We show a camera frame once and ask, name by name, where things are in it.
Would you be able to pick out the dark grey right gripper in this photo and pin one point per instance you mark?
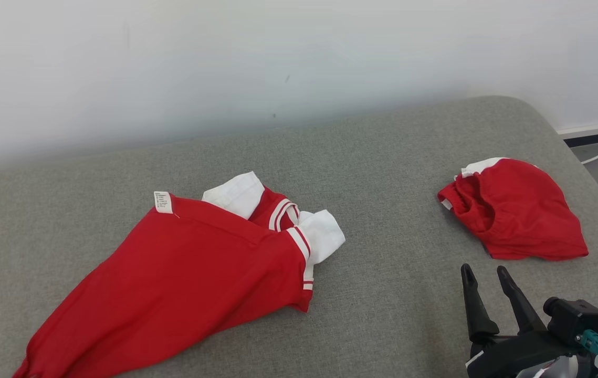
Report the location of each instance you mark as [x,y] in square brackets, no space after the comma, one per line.
[503,357]

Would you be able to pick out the red shorts with white trim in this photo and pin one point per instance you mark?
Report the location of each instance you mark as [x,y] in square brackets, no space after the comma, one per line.
[524,215]

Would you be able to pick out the red Bulls jersey white sleeves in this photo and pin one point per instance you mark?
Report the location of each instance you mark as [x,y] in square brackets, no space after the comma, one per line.
[183,278]

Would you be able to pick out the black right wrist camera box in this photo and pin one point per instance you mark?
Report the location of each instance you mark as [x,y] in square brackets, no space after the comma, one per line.
[574,317]

